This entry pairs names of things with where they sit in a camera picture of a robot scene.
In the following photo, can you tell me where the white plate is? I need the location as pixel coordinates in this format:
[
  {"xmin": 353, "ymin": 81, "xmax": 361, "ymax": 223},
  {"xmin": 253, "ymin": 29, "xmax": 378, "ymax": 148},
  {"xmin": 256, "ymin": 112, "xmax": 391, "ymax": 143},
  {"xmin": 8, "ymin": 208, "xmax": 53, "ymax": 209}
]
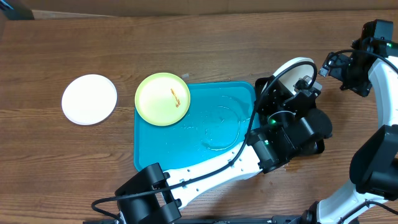
[
  {"xmin": 271, "ymin": 57, "xmax": 313, "ymax": 96},
  {"xmin": 61, "ymin": 74, "xmax": 118, "ymax": 126}
]

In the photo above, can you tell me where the yellow-green plate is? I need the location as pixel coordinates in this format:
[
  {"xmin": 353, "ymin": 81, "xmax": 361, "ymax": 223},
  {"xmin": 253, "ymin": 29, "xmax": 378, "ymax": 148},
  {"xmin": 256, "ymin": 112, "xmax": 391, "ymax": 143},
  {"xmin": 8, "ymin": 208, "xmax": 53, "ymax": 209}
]
[{"xmin": 134, "ymin": 72, "xmax": 191, "ymax": 126}]

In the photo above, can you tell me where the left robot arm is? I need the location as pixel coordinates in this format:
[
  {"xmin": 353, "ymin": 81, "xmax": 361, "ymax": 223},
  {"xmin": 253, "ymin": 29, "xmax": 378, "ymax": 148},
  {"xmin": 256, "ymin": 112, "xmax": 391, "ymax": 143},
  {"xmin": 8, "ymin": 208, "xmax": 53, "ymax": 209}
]
[{"xmin": 115, "ymin": 77, "xmax": 332, "ymax": 223}]

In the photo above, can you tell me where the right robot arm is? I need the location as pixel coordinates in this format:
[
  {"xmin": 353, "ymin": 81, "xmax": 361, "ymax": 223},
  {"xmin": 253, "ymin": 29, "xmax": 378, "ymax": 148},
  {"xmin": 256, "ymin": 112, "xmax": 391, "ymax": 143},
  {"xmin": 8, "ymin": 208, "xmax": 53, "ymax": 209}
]
[{"xmin": 293, "ymin": 37, "xmax": 397, "ymax": 223}]

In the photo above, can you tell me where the black rectangular water tray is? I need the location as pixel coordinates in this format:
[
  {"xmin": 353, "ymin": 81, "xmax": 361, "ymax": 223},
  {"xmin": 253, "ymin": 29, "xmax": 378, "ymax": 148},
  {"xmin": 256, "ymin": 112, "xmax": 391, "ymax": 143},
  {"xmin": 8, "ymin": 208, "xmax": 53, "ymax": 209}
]
[{"xmin": 254, "ymin": 76, "xmax": 325, "ymax": 156}]

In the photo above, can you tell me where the teal plastic tray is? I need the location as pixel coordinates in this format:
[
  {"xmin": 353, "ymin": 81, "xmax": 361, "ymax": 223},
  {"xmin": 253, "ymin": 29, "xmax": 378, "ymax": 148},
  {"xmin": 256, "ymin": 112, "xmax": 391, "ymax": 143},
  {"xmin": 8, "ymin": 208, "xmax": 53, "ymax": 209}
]
[{"xmin": 134, "ymin": 82, "xmax": 256, "ymax": 170}]

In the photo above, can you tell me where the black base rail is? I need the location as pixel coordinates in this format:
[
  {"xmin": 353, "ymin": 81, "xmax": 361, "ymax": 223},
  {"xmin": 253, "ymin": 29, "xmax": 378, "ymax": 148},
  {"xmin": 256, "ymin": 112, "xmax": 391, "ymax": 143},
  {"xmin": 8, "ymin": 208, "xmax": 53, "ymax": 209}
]
[{"xmin": 82, "ymin": 214, "xmax": 360, "ymax": 224}]

